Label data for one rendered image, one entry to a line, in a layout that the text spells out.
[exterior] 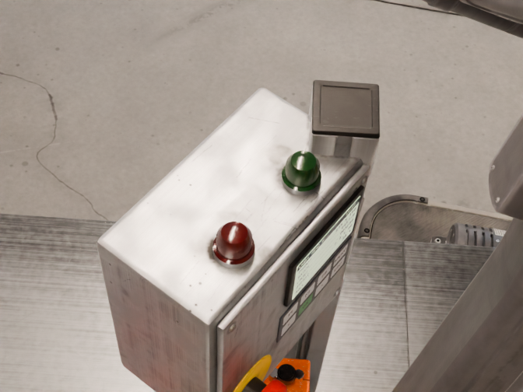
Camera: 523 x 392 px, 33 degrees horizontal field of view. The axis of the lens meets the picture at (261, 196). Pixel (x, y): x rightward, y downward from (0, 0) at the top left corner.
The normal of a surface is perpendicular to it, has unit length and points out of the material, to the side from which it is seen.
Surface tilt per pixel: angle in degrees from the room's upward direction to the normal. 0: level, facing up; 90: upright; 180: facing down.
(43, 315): 0
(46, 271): 0
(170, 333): 90
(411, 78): 0
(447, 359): 75
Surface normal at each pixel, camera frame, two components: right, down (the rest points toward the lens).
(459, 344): -0.94, -0.29
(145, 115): 0.04, -0.56
